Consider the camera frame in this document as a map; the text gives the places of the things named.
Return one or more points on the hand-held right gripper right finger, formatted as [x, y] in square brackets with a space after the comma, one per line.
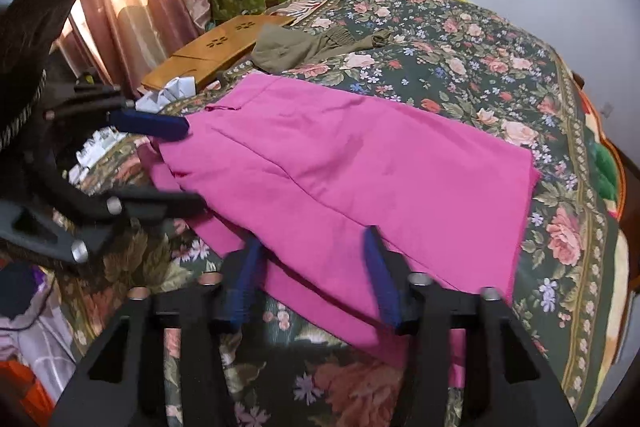
[381, 279]

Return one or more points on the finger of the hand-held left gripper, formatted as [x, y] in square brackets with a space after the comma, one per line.
[150, 123]
[165, 204]

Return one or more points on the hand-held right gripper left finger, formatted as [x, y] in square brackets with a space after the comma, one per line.
[246, 279]

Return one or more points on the pink pants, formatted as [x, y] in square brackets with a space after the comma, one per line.
[345, 187]

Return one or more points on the white crumpled paper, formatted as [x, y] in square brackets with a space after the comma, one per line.
[167, 94]

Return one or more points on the wooden lap table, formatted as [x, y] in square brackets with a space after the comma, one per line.
[210, 52]

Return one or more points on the olive green garment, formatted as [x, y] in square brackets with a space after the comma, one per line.
[300, 47]

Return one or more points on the lavender cloth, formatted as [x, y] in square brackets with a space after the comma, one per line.
[35, 332]

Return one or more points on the floral bedspread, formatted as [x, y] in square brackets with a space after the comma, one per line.
[450, 107]

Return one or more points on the striped cloth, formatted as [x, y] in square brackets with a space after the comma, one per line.
[300, 8]

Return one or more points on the colourful fleece blanket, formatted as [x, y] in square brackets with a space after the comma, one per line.
[607, 167]

